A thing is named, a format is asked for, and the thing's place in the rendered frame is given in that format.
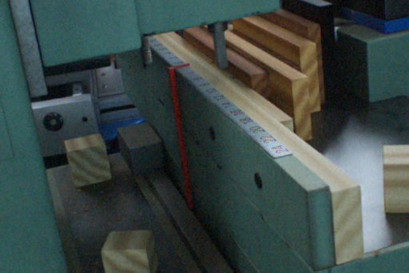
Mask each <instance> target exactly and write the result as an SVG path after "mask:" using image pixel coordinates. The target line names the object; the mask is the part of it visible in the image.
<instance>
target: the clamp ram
mask: <svg viewBox="0 0 409 273"><path fill-rule="evenodd" d="M281 4H282V9H283V10H286V11H289V12H290V13H293V14H296V15H298V16H300V17H302V18H305V19H307V20H311V21H312V22H314V23H318V24H320V36H321V46H322V66H323V75H324V94H325V97H331V96H334V95H337V94H338V84H337V61H336V47H337V31H336V30H337V29H338V28H340V27H344V26H353V25H356V24H358V23H356V22H355V21H354V20H350V21H346V22H341V23H334V8H333V4H331V3H330V2H325V1H323V0H281Z"/></svg>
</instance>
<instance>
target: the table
mask: <svg viewBox="0 0 409 273"><path fill-rule="evenodd" d="M118 59H119V63H120V67H121V78H122V82H123V86H124V92H125V94H126V95H127V97H128V98H129V100H130V101H132V103H133V105H134V106H136V109H138V111H139V112H140V114H141V115H142V116H143V117H144V118H145V121H148V124H150V127H152V129H153V131H154V132H155V133H156V134H157V135H158V136H159V138H160V139H161V140H162V144H164V145H165V147H166V148H167V149H168V150H169V152H170V153H171V155H172V156H173V157H174V160H176V161H177V163H178V164H179V165H180V167H181V160H180V152H179V148H178V143H177V131H176V125H175V121H174V114H173V113H172V112H171V111H170V109H169V108H168V107H167V106H165V103H163V102H162V101H161V100H160V99H159V97H158V96H157V95H156V94H155V93H154V91H152V90H151V89H150V87H149V86H148V85H147V84H146V83H145V81H144V80H142V79H141V77H139V74H138V73H136V71H134V69H133V68H132V67H131V66H130V65H129V63H128V62H127V61H126V60H125V59H124V58H123V57H122V56H121V55H120V54H119V53H118ZM182 129H183V138H184V143H185V151H186V160H187V165H188V169H189V179H190V180H191V181H192V183H193V184H194V185H195V187H196V188H197V189H198V191H199V192H200V193H201V195H202V196H203V197H204V198H205V200H206V201H207V203H208V204H209V206H210V207H211V208H212V209H213V211H214V212H215V213H216V215H217V216H219V219H220V220H221V222H222V223H223V224H224V225H225V227H226V228H227V229H228V231H230V233H231V234H232V236H233V237H234V239H236V241H237V242H238V244H239V245H240V246H241V247H242V249H243V250H244V251H245V254H246V255H248V257H249V258H250V260H251V261H252V262H253V263H254V265H255V266H256V267H257V269H258V270H259V272H260V273H409V213H385V207H384V189H383V146H384V145H405V144H409V97H407V96H406V95H401V97H391V98H388V99H384V100H381V101H375V102H366V101H364V100H363V99H361V98H360V97H357V96H356V95H355V94H352V93H350V92H349V91H347V90H346V89H343V88H341V87H340V86H338V94H337V95H334V96H331V97H325V103H322V104H320V111H318V112H312V113H311V130H312V138H311V139H310V140H305V142H306V143H307V144H309V145H311V147H312V148H314V149H315V150H316V151H317V152H319V153H320V154H322V156H325V158H326V159H328V160H330V161H331V162H332V163H333V164H334V165H336V166H337V168H340V169H341V170H342V171H343V172H345V173H346V174H348V175H349V176H350V177H351V178H352V179H353V180H355V181H356V182H357V183H358V184H360V186H361V204H362V217H363V242H364V257H361V258H358V259H355V260H350V261H347V262H346V263H340V264H336V263H334V266H332V267H327V268H324V269H320V270H318V271H313V270H312V269H311V268H310V267H309V266H308V264H307V263H305V262H304V260H303V259H302V257H300V256H299V254H298V253H297V252H296V251H295V250H294V249H293V248H292V246H291V245H290V244H289V243H288V242H287V240H286V239H284V237H283V236H282V235H281V234H280V233H279V232H278V231H277V230H276V229H275V228H274V227H273V226H272V224H271V223H270V222H269V221H268V219H266V217H265V216H263V213H261V212H260V210H258V209H257V207H256V206H255V205H254V204H253V203H252V201H251V200H250V199H249V198H248V197H247V196H246V195H245V194H244V193H243V192H242V190H241V189H240V188H239V187H238V186H236V183H234V182H233V180H232V179H231V178H230V177H229V176H228V174H227V173H226V172H225V171H224V170H223V169H222V168H221V166H220V165H219V164H218V163H217V162H216V161H215V160H214V159H213V158H212V157H211V156H210V155H209V153H207V151H206V150H205V149H204V148H203V147H202V146H201V144H200V143H199V142H198V141H197V140H196V139H195V137H194V136H192V134H191V133H190V132H189V130H187V129H186V127H185V126H183V124H182Z"/></svg>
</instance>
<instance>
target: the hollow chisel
mask: <svg viewBox="0 0 409 273"><path fill-rule="evenodd" d="M212 40H213V47H214V52H215V57H216V67H217V68H219V69H221V68H228V58H227V52H226V47H225V40H224V32H220V33H212Z"/></svg>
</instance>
